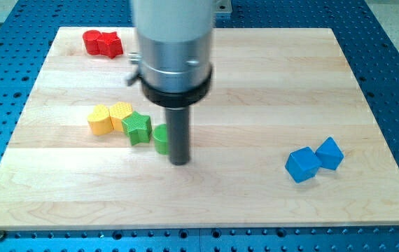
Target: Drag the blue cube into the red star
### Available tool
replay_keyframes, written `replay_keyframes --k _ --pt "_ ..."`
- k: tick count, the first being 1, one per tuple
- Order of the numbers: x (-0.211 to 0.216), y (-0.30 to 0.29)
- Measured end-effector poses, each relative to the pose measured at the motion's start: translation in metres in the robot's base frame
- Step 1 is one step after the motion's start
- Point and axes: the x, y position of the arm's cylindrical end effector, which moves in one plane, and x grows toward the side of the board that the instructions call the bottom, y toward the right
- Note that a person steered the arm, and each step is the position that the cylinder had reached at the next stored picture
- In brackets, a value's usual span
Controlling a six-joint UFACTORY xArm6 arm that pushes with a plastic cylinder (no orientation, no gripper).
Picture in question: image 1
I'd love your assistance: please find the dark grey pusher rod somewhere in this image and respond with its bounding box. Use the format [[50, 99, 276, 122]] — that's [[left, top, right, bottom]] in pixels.
[[165, 107, 190, 165]]

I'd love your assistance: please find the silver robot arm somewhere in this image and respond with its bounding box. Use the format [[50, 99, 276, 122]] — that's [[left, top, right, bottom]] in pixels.
[[127, 0, 218, 165]]

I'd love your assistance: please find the green star block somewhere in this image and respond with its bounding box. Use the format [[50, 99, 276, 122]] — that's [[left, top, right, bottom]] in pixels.
[[122, 111, 152, 146]]

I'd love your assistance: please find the red star block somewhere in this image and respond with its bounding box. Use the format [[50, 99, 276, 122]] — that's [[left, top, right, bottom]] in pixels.
[[97, 31, 123, 59]]

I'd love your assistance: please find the blue cube block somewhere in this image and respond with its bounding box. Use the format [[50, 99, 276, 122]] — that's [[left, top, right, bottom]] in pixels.
[[285, 147, 322, 183]]

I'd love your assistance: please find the green cylinder block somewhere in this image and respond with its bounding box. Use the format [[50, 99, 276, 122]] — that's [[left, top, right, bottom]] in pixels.
[[153, 124, 169, 155]]

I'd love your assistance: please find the yellow hexagon block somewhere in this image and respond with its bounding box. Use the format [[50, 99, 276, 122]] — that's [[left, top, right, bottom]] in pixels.
[[109, 101, 133, 132]]

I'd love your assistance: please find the yellow heart block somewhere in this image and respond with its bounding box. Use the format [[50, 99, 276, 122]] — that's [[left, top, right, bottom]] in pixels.
[[87, 104, 113, 136]]

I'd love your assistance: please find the wooden board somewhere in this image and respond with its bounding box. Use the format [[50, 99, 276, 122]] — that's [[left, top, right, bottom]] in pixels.
[[0, 27, 399, 230]]

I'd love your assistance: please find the red cylinder block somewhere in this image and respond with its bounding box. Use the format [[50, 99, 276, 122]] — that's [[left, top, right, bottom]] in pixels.
[[82, 30, 102, 55]]

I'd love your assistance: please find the blue diamond block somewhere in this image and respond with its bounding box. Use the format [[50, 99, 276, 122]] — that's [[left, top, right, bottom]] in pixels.
[[315, 136, 344, 170]]

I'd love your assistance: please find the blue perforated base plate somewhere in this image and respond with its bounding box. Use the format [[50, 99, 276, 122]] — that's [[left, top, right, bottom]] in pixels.
[[0, 0, 399, 251]]

